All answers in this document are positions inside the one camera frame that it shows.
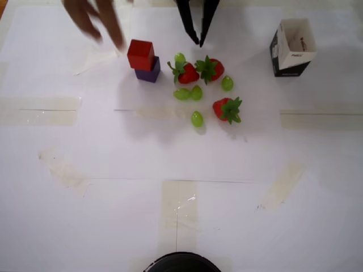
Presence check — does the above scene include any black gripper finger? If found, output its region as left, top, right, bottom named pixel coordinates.
left=199, top=0, right=221, bottom=48
left=175, top=0, right=200, bottom=45

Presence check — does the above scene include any red plastic strawberry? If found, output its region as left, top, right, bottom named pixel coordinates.
left=166, top=61, right=200, bottom=85
left=194, top=55, right=225, bottom=86
left=212, top=96, right=243, bottom=125

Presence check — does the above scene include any red wooden cube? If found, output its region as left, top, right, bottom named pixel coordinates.
left=126, top=39, right=155, bottom=71

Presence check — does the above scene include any purple wooden cube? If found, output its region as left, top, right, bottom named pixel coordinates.
left=134, top=56, right=161, bottom=84

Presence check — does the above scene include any bare human hand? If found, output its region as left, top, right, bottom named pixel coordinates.
left=62, top=0, right=127, bottom=54

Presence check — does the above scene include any open black white cardboard box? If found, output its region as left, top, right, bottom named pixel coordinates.
left=269, top=18, right=318, bottom=78

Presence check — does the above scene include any beige masking tape strip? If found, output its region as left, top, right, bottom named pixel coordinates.
left=259, top=161, right=306, bottom=213
left=0, top=97, right=83, bottom=128
left=280, top=109, right=363, bottom=130
left=162, top=180, right=199, bottom=230
left=37, top=146, right=92, bottom=198

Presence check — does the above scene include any black round object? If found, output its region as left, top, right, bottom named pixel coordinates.
left=143, top=251, right=222, bottom=272

